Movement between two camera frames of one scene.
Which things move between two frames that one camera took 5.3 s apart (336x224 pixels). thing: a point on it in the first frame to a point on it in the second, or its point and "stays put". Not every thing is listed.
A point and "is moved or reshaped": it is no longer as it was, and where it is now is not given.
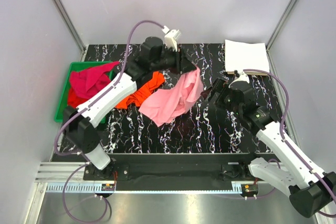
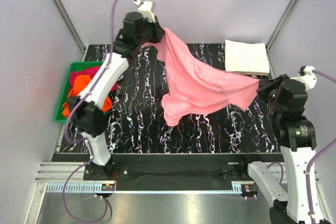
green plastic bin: x=77 y=66 stays put
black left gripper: x=182 y=63 to x=159 y=32
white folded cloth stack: x=240 y=56 stays put
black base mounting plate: x=174 y=172 stays put
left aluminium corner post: x=63 y=11 stays put
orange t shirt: x=157 y=79 to x=82 y=81
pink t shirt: x=168 y=104 is moved or reshaped
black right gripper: x=217 y=86 to x=264 y=85
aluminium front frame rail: x=71 y=178 stays put
